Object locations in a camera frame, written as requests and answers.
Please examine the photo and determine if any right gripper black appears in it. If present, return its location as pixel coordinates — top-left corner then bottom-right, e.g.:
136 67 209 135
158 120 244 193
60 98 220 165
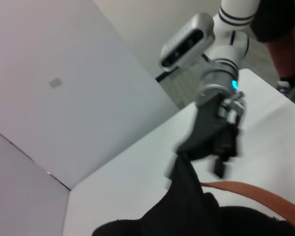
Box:
174 94 244 179

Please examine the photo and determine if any black food bag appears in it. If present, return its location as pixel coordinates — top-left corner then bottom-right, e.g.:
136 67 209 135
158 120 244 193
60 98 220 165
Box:
91 151 295 236

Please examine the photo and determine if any person in black shorts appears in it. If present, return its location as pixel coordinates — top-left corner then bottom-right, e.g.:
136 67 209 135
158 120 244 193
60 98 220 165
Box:
250 0 295 95

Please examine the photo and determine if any right gripper silver cable connector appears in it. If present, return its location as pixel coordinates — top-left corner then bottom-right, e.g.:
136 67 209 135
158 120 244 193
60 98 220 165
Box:
217 92 247 123

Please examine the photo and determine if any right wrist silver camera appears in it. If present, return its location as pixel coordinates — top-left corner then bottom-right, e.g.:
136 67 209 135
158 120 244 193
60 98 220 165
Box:
159 13 216 72

